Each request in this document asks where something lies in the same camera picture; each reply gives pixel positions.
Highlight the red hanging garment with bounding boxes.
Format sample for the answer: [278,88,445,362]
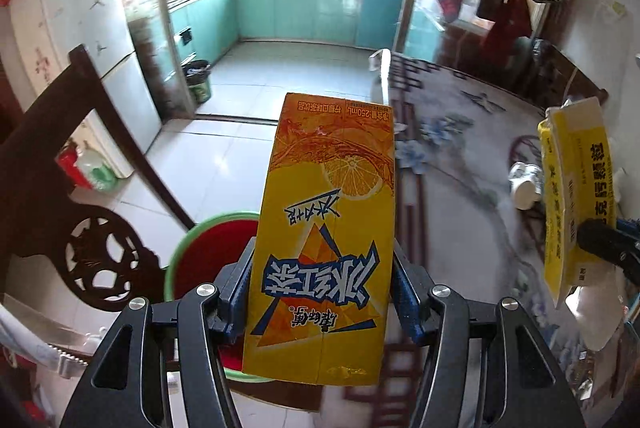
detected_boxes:
[482,0,533,54]

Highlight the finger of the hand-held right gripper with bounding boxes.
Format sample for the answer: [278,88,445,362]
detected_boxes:
[577,217,640,268]

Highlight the floral tablecloth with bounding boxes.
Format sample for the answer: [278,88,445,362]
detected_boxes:
[370,48,640,428]

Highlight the white crumpled paper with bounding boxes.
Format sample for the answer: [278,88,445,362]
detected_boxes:
[565,265,626,351]

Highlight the teal kitchen cabinets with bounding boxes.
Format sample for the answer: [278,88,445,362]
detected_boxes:
[167,0,406,69]

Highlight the dark carved wooden chair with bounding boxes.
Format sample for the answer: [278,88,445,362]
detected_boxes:
[0,44,196,314]
[530,38,608,109]

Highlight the white plastic object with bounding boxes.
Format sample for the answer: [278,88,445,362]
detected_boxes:
[0,293,93,379]

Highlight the yellow drink carton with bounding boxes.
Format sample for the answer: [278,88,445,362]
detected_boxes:
[241,92,397,386]

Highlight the yellow printed packet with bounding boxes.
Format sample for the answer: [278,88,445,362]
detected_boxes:
[537,97,618,309]

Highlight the black hanging bag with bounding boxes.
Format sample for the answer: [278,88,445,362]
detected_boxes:
[475,0,506,22]

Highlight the white refrigerator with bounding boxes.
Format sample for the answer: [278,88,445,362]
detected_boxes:
[10,0,163,179]

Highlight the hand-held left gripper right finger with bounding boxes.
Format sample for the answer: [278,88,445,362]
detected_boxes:
[387,251,586,428]

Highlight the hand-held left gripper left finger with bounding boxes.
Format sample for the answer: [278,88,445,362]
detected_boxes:
[64,241,258,428]

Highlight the red bucket with green rim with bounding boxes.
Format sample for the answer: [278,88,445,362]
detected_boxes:
[164,211,266,381]

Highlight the green kitchen waste bin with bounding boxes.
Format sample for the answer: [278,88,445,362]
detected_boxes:
[182,60,213,104]

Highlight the white printed paper cup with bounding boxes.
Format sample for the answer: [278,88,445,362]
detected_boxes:
[507,161,543,210]

